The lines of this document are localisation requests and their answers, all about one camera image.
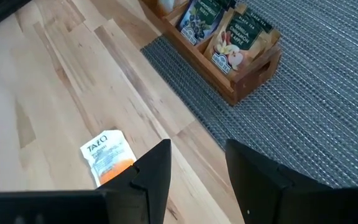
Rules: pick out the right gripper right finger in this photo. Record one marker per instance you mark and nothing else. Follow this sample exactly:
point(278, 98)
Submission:
point(291, 208)

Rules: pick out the grey woven placemat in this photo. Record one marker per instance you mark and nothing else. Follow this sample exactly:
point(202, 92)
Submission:
point(322, 109)

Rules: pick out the white orange Tazo tea bag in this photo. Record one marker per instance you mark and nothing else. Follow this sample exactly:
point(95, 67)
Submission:
point(166, 3)
point(104, 152)

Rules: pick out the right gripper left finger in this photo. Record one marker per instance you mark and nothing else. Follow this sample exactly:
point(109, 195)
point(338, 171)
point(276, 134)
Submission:
point(104, 208)

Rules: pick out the wooden three-compartment tea box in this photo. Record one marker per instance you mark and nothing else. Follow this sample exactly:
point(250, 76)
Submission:
point(250, 87)

